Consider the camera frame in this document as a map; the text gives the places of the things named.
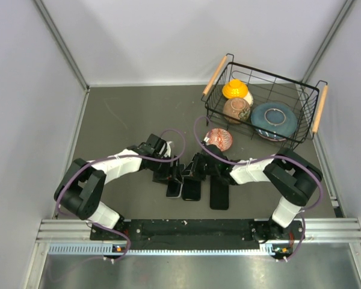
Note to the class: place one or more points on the black wire basket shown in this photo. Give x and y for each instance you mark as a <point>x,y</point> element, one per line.
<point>306,101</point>

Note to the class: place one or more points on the black screen white smartphone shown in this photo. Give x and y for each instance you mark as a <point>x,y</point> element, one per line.
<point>173,190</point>

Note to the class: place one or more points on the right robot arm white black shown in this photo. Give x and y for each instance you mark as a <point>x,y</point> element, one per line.
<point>297,180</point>

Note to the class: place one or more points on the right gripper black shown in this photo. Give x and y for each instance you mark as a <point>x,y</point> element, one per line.
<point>192,169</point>

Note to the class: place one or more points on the purple smartphone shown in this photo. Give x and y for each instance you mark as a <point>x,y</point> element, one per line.
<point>191,190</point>

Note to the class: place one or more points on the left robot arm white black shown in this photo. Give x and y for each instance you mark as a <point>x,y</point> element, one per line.
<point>81,188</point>

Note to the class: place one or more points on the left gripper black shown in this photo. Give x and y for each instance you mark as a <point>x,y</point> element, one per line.
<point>170,173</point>

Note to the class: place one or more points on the yellow ribbed bowl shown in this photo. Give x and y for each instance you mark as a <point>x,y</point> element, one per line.
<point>235,89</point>

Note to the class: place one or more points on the black phone case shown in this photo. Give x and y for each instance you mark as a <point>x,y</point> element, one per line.
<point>219,195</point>
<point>188,173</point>

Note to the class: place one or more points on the brown ceramic cup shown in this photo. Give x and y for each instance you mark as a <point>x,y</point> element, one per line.
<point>236,110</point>

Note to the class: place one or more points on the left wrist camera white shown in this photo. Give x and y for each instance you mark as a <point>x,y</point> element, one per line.
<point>168,149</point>

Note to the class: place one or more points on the red patterned bowl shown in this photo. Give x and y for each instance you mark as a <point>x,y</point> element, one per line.
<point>221,138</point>

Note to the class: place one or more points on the white bowl in basket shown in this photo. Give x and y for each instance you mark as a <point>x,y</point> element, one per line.
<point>249,98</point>

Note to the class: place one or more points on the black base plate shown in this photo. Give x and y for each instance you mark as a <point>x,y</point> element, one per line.
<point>175,232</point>

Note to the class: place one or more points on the blue ceramic plate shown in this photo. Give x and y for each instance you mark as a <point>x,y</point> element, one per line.
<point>274,121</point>

